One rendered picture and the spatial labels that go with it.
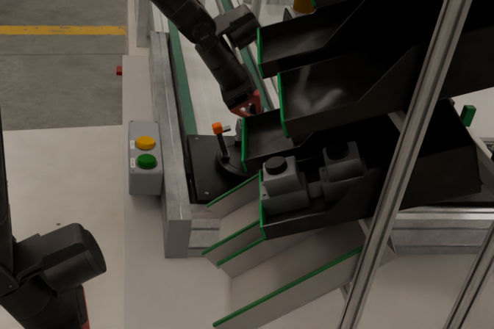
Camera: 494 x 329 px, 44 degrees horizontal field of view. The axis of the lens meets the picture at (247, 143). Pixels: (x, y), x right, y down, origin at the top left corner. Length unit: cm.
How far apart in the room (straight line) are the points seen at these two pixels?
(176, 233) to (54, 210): 29
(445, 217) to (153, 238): 61
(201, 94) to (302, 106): 95
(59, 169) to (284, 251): 66
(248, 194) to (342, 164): 34
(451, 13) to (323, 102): 20
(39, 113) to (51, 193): 198
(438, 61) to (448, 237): 79
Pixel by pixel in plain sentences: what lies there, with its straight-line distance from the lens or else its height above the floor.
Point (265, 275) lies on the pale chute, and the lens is 99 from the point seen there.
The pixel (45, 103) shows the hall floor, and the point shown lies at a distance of 346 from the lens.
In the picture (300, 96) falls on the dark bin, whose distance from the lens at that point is 80.
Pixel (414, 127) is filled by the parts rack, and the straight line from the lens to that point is 70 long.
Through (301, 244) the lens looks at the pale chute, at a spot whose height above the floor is 109.
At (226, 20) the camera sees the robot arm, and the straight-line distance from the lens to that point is 116.
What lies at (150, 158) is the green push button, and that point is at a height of 97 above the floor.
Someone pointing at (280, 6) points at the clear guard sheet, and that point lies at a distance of 171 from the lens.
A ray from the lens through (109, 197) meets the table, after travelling 139.
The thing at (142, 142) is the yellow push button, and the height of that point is 97.
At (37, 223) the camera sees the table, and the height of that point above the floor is 86.
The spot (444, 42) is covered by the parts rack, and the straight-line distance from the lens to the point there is 66.
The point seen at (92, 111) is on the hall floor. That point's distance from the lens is 338.
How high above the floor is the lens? 172
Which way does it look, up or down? 32 degrees down
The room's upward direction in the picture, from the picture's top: 10 degrees clockwise
